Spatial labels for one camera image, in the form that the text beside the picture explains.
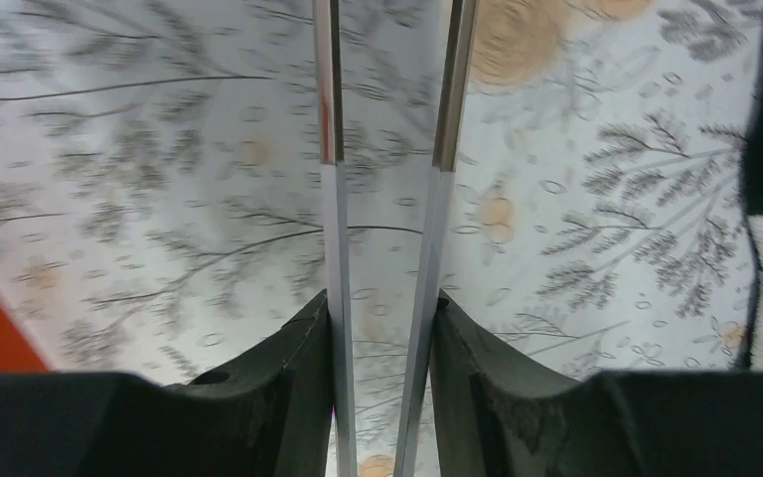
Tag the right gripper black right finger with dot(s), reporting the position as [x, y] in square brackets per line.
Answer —
[500, 413]

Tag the floral table mat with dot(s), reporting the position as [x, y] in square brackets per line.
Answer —
[160, 185]

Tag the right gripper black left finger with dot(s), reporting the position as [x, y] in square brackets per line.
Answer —
[266, 412]

